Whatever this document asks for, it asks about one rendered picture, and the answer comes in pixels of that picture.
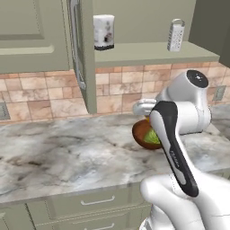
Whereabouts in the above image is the silver drawer handle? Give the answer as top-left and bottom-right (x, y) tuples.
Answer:
(83, 222), (116, 230)
(79, 195), (117, 207)

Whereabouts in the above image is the brown wooden salad bowl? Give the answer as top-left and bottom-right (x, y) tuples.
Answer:
(131, 119), (164, 151)

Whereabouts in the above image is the grey wall outlet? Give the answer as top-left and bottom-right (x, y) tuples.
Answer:
(0, 102), (12, 121)
(212, 84), (227, 102)

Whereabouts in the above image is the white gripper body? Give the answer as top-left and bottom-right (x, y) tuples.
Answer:
(132, 98), (158, 117)

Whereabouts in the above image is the green closed cabinet door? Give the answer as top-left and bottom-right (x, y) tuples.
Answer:
(0, 0), (71, 75)

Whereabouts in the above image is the green drawer front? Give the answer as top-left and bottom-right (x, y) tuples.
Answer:
(44, 186), (151, 221)
(52, 206), (152, 230)

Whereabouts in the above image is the dark green open cabinet door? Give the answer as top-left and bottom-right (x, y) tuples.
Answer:
(188, 0), (230, 68)

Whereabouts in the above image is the green base cupboard door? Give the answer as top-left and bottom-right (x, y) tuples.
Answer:
(0, 203), (36, 230)

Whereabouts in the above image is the silver metal cheese grater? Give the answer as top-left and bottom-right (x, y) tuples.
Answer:
(166, 18), (186, 53)

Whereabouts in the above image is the green wall cabinet shelf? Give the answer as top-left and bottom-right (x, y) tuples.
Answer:
(92, 0), (221, 68)

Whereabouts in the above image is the silver cabinet door handle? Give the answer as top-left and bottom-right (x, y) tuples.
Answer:
(68, 0), (87, 91)

